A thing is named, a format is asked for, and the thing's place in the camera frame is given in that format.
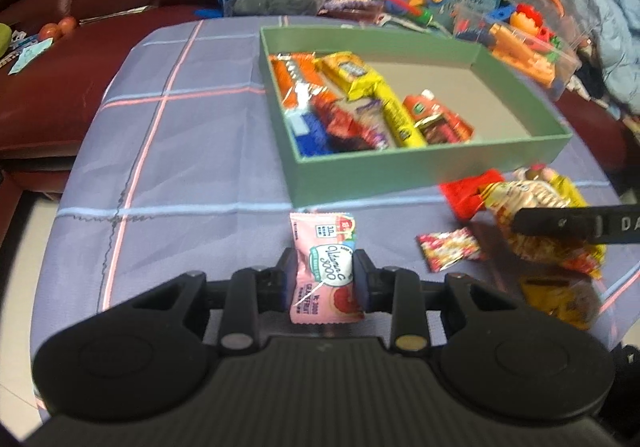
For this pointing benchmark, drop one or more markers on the shiny red snack packet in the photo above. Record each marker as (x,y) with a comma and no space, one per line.
(467,194)

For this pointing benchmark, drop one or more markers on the dark red leather sofa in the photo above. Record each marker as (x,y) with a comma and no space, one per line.
(75,92)

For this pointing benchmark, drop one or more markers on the green cardboard box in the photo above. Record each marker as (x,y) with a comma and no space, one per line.
(450,92)

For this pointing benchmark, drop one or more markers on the long yellow snack packet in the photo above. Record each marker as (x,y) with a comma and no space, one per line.
(360,74)

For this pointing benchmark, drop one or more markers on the blue snack packet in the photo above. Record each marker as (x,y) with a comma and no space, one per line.
(310,134)

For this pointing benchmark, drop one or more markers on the orange ball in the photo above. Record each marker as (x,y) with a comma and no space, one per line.
(67,23)
(47,31)

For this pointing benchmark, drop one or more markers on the green plush toy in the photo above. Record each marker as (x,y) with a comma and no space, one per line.
(4,37)

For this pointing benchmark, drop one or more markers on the dark clothing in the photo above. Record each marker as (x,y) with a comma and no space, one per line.
(597,87)

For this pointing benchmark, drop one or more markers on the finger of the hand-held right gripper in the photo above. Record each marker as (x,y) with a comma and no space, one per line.
(555,223)

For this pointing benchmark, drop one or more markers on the orange snack packet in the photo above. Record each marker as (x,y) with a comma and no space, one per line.
(295,77)

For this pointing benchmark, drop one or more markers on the clear wrapped yellow packet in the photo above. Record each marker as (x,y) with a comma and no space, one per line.
(560,302)

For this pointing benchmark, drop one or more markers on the cartoon print snack packet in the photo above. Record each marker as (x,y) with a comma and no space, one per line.
(540,199)

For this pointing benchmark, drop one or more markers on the light blue paper card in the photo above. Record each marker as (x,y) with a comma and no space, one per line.
(30,54)

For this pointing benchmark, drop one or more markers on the clear plastic toy box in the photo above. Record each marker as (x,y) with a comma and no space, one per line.
(520,54)

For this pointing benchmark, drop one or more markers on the light blue clothing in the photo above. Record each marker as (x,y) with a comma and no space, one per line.
(610,27)

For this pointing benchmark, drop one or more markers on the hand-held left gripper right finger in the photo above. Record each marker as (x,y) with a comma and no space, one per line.
(361,279)

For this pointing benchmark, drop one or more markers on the red purple clear packet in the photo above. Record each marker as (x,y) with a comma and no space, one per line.
(345,127)

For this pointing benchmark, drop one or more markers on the purple snack bag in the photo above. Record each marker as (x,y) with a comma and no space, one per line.
(350,4)

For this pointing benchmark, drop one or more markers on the pink snack packet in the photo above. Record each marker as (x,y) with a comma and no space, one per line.
(325,277)

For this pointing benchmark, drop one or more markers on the small red patterned packet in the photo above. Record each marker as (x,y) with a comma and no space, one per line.
(449,249)

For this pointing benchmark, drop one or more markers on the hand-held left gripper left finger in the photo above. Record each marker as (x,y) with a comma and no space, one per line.
(289,279)

